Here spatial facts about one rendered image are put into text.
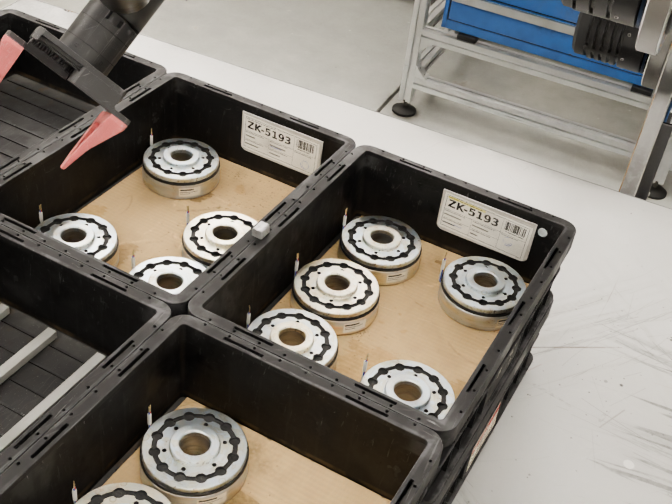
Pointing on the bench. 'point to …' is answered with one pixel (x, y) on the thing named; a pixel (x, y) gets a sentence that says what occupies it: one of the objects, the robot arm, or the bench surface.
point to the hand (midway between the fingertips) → (26, 132)
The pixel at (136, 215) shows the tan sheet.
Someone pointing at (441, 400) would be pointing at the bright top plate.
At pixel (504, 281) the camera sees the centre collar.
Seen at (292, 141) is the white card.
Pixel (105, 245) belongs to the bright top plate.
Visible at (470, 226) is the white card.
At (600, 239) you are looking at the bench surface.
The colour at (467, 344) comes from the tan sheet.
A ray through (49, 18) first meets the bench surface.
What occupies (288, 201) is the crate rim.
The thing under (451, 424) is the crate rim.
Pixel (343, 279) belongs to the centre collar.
